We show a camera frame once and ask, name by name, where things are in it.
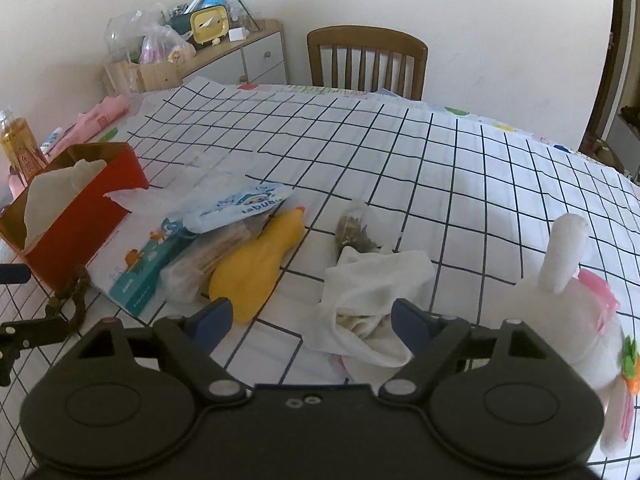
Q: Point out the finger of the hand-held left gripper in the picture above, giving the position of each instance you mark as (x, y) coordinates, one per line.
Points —
(12, 274)
(35, 331)

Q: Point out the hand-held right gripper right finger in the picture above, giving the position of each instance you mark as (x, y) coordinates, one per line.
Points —
(409, 325)

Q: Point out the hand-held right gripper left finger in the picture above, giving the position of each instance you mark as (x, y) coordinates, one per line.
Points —
(216, 317)

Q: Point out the red tissue box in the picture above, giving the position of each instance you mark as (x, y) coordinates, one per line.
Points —
(85, 230)

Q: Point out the white cloth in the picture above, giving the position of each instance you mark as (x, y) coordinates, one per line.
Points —
(380, 275)

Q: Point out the clear packet of brown sticks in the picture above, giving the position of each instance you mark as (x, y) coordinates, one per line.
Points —
(210, 255)

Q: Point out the teal tissue pack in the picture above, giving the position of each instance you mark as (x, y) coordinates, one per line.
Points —
(145, 265)

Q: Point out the white tissue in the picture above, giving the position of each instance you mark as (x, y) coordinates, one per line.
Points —
(55, 185)

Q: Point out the amber liquid bottle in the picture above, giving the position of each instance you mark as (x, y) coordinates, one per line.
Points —
(20, 147)

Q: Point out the white and blue tube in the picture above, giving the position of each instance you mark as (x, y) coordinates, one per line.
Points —
(51, 141)

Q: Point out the clear plastic wrapper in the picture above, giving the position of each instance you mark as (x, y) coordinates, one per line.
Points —
(145, 197)

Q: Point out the white plush rabbit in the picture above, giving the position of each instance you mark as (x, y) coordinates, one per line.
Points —
(560, 310)

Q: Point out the pink cloth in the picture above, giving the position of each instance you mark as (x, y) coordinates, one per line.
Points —
(100, 115)

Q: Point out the blue chair cushion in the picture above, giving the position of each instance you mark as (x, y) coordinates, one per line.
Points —
(387, 92)

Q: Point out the wooden fence basket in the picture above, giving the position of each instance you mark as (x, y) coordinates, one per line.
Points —
(140, 77)

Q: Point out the clear plastic container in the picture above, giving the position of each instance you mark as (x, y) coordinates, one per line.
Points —
(122, 35)

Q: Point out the wooden sideboard cabinet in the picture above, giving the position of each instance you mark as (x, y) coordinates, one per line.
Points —
(260, 55)

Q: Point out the clear plastic bag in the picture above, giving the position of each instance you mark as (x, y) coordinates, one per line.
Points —
(162, 45)

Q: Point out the small white box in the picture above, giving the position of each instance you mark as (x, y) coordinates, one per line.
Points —
(238, 34)

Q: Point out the wooden chair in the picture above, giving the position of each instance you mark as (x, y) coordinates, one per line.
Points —
(367, 37)

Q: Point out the yellow tissue box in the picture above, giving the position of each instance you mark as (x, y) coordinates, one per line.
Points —
(207, 25)

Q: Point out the clear acrylic stand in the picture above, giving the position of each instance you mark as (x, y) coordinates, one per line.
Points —
(245, 10)

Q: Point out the blue plastic toy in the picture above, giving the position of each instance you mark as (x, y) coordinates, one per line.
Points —
(216, 0)

